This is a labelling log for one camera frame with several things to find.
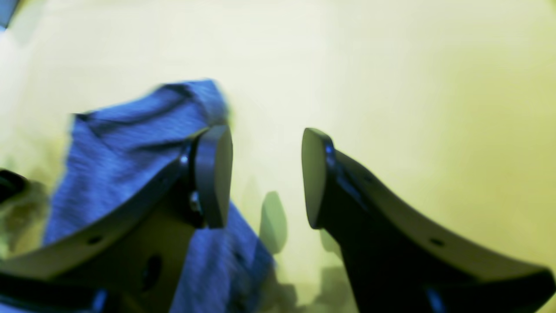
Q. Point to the yellow table cloth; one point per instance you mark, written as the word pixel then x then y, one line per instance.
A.
pixel 451 103

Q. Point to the grey long-sleeve T-shirt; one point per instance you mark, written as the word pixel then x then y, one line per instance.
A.
pixel 115 151

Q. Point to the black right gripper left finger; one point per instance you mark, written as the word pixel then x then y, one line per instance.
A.
pixel 130 261

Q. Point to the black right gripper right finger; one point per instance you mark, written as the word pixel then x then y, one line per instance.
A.
pixel 397 259

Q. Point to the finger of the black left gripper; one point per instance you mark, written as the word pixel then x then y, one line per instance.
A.
pixel 11 184

